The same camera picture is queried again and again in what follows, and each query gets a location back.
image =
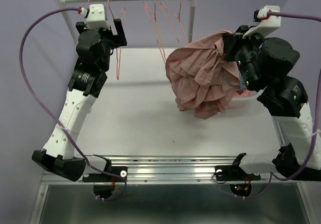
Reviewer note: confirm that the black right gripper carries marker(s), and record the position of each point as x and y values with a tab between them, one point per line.
234	41

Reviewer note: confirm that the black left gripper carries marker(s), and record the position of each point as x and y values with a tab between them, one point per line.
117	40

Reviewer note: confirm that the salmon orange skirt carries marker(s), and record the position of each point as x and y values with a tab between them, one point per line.
244	93

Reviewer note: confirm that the dusty pink ruffled dress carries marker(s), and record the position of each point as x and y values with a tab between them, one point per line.
201	79

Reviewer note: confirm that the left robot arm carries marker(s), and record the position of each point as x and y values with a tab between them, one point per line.
96	43

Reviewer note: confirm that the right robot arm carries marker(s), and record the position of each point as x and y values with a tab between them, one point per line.
264	64

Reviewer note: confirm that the white plastic basket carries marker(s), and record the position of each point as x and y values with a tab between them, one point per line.
241	102

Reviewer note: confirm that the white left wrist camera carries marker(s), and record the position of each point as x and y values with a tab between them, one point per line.
95	16

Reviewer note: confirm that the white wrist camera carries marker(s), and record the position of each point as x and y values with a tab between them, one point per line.
95	16
267	23

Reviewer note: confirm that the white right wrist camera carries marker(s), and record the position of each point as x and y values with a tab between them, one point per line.
267	23

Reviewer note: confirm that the aluminium mounting rail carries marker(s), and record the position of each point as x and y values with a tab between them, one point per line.
158	170

